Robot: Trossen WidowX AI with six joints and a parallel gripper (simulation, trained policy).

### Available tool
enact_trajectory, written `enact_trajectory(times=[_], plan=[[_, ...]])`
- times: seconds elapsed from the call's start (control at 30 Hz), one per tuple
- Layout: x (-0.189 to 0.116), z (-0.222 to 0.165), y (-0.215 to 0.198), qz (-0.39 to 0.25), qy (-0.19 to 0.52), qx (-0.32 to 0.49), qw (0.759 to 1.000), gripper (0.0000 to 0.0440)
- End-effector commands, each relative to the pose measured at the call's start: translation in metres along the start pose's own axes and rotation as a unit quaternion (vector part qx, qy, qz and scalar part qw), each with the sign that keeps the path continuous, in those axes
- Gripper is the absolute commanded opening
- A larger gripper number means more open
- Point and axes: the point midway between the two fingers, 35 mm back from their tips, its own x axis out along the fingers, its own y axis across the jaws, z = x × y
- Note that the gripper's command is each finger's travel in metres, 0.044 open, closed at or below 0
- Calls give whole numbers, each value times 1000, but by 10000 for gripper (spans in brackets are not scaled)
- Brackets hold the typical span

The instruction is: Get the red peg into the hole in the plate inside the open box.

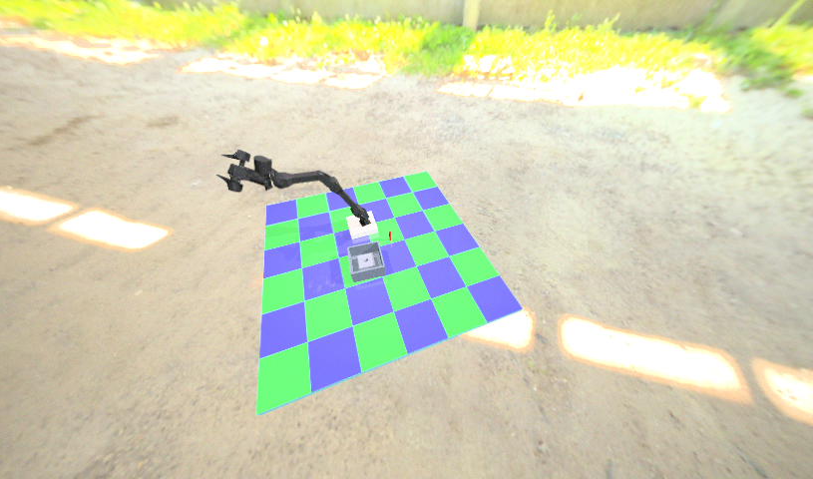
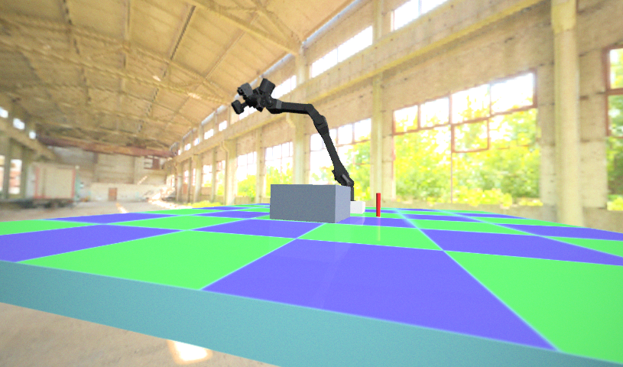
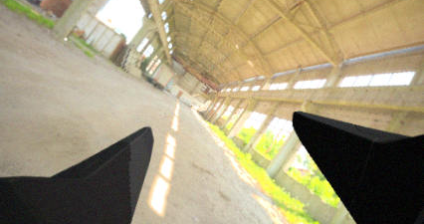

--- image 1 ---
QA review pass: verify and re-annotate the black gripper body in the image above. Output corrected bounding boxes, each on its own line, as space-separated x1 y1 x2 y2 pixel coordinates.
228 150 256 193

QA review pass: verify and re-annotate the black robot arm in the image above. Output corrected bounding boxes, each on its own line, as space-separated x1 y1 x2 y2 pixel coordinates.
227 156 371 227

